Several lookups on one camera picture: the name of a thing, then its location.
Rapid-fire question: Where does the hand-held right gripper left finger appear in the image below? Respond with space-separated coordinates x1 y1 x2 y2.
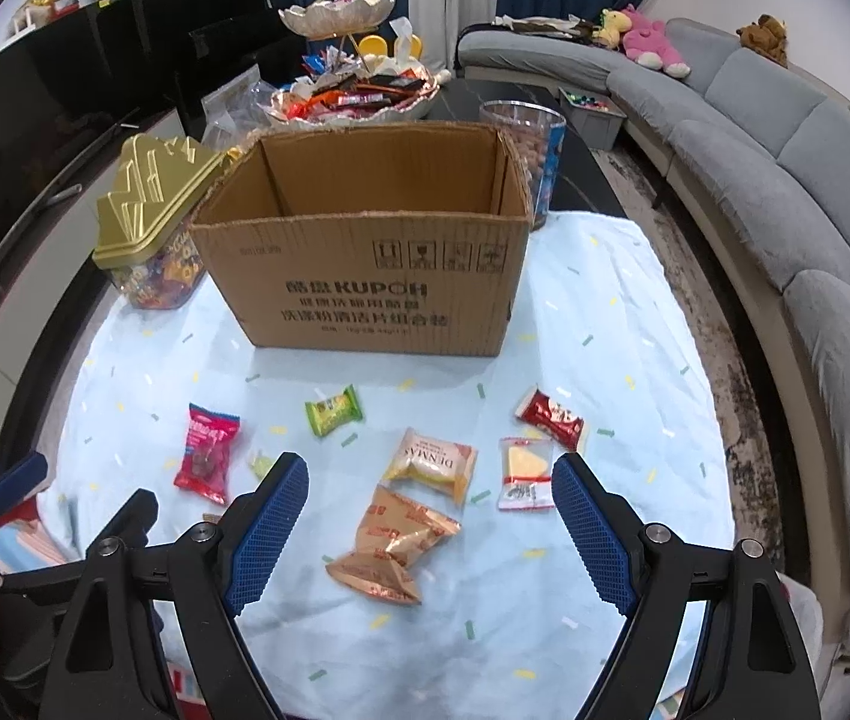
38 452 311 720

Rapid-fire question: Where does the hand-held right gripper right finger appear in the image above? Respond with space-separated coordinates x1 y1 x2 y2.
551 452 823 720

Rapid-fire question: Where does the clear cheese-shaped biscuit packet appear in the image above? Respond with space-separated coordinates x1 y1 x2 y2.
497 437 555 512

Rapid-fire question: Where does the red gummy packet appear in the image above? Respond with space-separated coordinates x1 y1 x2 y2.
172 403 242 505

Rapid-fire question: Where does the orange foil snack packet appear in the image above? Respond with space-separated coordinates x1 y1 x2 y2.
326 549 424 606
356 485 463 567

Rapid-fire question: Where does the green snack packet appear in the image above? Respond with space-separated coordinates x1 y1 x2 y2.
305 384 366 437

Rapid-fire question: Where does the cream cake packet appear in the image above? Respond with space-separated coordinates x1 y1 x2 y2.
382 427 480 507

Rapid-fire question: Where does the brown cardboard box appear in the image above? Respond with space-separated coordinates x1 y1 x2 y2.
188 120 533 359

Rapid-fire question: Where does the pink striped packet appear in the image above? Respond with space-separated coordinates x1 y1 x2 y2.
0 517 77 569

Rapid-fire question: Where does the dark red snack packet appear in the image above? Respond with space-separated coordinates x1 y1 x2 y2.
515 386 591 452

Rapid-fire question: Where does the light blue printed cloth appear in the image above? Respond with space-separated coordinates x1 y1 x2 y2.
57 208 737 720

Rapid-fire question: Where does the clear candy jar gold lid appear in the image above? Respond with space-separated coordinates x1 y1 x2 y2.
91 133 227 311

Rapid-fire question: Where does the black glossy cabinet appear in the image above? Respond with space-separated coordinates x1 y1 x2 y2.
0 0 280 421

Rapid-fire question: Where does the clear jar of chocolate balls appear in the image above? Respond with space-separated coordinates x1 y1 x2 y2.
479 100 568 232

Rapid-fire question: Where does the grey curved sofa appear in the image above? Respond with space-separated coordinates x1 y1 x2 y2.
456 17 850 676

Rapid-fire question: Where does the grey storage bin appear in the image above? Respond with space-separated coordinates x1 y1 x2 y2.
558 86 628 151

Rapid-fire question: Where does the clear plastic bag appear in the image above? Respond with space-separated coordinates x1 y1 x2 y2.
200 64 276 155

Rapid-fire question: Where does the pile of wrapped candies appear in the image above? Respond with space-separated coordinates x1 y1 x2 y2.
267 45 450 125

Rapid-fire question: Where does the red gold ornament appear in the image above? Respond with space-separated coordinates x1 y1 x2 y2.
20 0 81 27

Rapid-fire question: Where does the pink plush toy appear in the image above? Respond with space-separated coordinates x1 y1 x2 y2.
621 4 693 80

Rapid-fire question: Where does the yellow plastic object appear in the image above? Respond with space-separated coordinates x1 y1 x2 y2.
359 34 426 65

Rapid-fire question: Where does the yellow plush toy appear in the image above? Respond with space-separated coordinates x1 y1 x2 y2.
591 7 632 51

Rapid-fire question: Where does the brown white cloth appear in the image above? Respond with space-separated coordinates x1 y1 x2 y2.
495 15 598 44

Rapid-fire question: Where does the tiered shell-shaped snack stand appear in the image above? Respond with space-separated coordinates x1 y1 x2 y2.
258 0 456 128

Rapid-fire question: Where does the brown plush toy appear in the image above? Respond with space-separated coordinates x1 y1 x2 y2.
737 13 789 67

